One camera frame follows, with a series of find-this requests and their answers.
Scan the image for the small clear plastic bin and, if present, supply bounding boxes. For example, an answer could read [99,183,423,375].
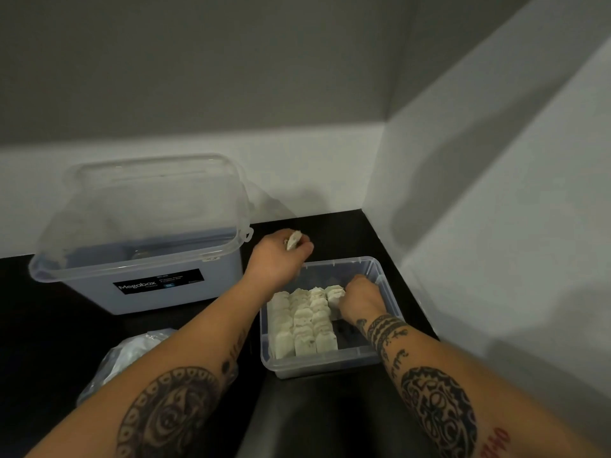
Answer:
[260,256,404,380]

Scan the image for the person's right forearm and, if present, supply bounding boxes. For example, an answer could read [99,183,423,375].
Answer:
[355,312,611,458]

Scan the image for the large clear storage box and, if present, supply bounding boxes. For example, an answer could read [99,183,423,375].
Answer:
[28,228,254,316]

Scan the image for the person's right hand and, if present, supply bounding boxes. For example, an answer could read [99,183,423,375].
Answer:
[336,274,388,328]

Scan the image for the person's left forearm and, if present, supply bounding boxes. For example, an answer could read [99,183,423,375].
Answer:
[26,281,277,458]

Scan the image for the clear plastic bag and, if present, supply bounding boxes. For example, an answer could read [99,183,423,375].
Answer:
[76,328,237,406]

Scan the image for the rows of white tea bags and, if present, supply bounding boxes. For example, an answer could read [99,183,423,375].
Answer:
[267,284,347,360]

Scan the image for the person's left hand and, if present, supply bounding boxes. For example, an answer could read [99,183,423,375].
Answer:
[243,228,315,294]

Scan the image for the clear storage box lid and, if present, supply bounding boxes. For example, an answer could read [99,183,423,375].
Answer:
[36,153,254,272]

